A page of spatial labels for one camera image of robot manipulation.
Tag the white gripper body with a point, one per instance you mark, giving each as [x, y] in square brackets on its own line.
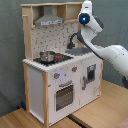
[87, 6]

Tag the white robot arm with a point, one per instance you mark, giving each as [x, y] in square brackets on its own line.
[117, 55]

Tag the wooden toy kitchen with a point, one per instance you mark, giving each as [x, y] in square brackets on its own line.
[40, 84]

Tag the grey range hood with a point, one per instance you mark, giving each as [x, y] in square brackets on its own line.
[48, 18]

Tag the black toy faucet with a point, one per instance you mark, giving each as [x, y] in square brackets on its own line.
[71, 44]

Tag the grey toy sink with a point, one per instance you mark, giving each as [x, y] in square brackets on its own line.
[79, 51]

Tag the black toy stovetop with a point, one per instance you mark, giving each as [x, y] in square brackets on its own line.
[58, 59]

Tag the red right stove knob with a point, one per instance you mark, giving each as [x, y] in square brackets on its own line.
[74, 69]

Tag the steel toy pot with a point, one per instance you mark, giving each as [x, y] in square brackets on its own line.
[47, 56]

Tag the white cabinet door with dispenser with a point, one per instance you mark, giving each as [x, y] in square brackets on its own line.
[90, 80]

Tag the white oven door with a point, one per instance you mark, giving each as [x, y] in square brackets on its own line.
[64, 96]

